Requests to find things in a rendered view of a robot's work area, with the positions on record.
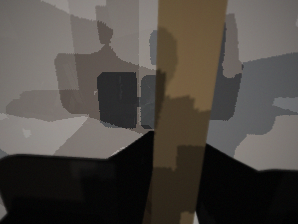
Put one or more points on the long brown wooden rail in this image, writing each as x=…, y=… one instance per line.
x=189, y=38

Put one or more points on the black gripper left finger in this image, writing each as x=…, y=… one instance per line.
x=115, y=188

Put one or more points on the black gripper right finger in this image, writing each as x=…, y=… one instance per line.
x=231, y=192

